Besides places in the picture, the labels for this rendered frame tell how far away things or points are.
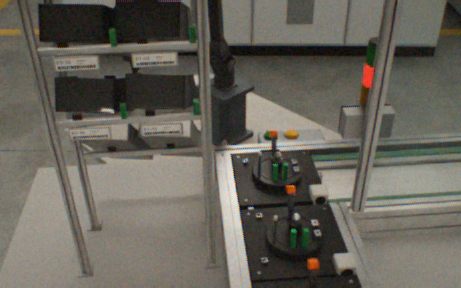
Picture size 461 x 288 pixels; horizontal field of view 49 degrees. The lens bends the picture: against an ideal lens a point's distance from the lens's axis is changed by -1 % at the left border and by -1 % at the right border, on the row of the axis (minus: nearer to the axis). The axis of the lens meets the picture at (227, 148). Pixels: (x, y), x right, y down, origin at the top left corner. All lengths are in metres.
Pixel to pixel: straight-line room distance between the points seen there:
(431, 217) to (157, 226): 0.75
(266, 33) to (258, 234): 3.30
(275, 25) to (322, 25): 0.40
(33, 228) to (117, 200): 0.25
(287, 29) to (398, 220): 3.17
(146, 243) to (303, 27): 3.28
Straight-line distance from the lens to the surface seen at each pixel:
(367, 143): 1.24
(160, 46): 0.99
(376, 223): 1.42
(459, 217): 1.51
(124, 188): 1.61
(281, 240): 1.22
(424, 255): 1.45
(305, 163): 1.50
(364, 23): 4.51
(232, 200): 1.37
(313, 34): 4.47
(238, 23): 4.39
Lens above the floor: 1.85
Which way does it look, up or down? 34 degrees down
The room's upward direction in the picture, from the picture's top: 1 degrees counter-clockwise
